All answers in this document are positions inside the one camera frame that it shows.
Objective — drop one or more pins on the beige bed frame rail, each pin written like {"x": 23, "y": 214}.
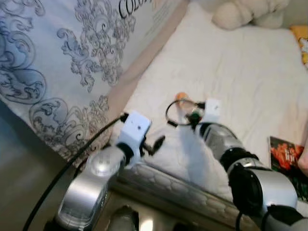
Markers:
{"x": 124, "y": 91}

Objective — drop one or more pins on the pink cartoon pillow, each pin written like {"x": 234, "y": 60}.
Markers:
{"x": 304, "y": 161}

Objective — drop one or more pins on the white quilted mattress pad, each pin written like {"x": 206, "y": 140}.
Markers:
{"x": 231, "y": 62}

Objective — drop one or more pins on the yellow cartoon print blanket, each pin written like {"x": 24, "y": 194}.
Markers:
{"x": 301, "y": 41}

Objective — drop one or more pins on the dark red-cover book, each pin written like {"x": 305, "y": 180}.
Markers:
{"x": 284, "y": 159}

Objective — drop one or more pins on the grey ornament printed bed panel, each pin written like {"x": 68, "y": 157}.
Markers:
{"x": 72, "y": 57}

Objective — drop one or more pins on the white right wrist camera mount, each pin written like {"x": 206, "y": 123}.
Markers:
{"x": 212, "y": 109}

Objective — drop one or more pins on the clear orange-label juice bottle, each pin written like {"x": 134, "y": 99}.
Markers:
{"x": 181, "y": 96}

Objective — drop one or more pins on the grey quilted mattress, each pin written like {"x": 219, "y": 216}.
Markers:
{"x": 168, "y": 187}

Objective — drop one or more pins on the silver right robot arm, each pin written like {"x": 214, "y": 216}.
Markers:
{"x": 269, "y": 187}

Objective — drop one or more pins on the grey left robot leg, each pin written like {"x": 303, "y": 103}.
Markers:
{"x": 122, "y": 219}

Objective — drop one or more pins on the cream plush toy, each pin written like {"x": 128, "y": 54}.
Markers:
{"x": 240, "y": 12}

